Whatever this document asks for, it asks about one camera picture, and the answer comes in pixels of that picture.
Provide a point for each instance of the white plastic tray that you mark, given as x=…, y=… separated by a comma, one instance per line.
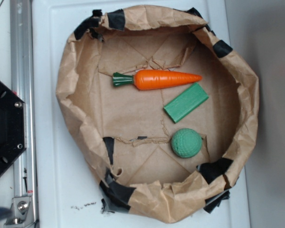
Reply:
x=68, y=194

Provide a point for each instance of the orange plastic toy carrot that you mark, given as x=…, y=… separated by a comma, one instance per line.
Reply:
x=155, y=79

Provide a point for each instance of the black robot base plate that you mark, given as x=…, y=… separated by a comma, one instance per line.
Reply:
x=12, y=128

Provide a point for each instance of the aluminium extrusion rail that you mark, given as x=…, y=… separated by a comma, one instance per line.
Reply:
x=22, y=80

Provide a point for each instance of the green rectangular block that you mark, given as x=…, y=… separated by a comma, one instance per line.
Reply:
x=186, y=102

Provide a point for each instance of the metal corner bracket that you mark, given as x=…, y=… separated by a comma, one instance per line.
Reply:
x=22, y=213

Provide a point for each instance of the green dimpled ball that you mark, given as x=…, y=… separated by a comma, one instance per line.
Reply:
x=186, y=143

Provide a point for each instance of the brown paper bag tray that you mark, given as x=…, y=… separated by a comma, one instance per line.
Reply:
x=125, y=134

